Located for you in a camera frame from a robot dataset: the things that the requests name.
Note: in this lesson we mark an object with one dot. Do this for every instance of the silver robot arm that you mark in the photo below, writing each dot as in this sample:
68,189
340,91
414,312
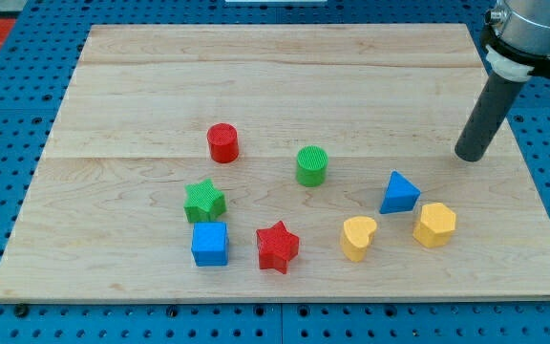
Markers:
516,39

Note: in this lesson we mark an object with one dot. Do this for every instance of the yellow heart block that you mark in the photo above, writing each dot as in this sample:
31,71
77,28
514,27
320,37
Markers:
356,237

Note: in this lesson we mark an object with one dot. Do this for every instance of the green cylinder block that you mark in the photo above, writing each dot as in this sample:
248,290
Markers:
311,166

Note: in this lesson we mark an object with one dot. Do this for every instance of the red cylinder block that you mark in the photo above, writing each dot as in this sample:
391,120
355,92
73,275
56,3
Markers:
222,141

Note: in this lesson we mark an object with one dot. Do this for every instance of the red star block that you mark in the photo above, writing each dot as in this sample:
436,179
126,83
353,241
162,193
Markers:
277,247

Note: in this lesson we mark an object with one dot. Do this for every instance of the green star block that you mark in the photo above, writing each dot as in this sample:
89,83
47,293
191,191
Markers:
204,202

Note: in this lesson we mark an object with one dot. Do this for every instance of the wooden board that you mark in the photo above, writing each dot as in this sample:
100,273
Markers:
103,220

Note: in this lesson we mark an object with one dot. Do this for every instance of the blue cube block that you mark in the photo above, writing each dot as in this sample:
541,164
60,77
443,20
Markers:
209,245

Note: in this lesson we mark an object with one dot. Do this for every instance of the blue triangle block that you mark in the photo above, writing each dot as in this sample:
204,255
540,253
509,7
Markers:
400,196

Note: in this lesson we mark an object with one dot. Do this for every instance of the yellow hexagon block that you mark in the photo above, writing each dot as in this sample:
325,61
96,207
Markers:
435,225

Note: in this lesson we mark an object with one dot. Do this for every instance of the dark grey cylindrical pointer tool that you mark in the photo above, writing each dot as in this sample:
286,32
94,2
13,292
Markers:
492,106

